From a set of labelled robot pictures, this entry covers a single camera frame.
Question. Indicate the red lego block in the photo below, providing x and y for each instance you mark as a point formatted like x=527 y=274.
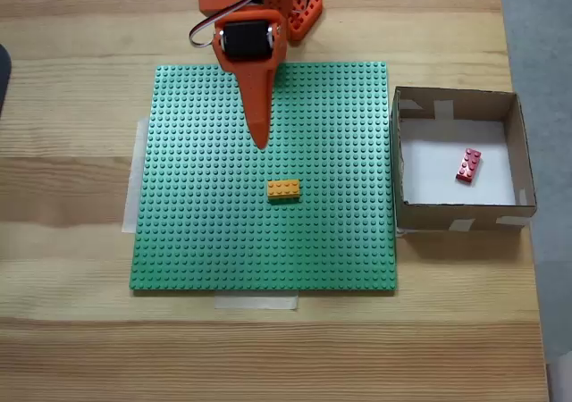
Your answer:
x=468 y=166

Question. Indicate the yellow lego block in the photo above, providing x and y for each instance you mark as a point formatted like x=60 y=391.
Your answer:
x=283 y=189

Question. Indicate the green lego baseplate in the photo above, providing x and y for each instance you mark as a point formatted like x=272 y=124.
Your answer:
x=313 y=174

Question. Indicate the open cardboard box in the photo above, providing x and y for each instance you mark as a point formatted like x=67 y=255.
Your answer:
x=447 y=220

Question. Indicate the wide masking tape strip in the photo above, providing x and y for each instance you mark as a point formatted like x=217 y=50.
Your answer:
x=132 y=187

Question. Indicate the white paper sheet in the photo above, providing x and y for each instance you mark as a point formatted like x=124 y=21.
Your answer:
x=429 y=170

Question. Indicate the black rounded object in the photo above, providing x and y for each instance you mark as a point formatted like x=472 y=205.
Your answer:
x=3 y=76

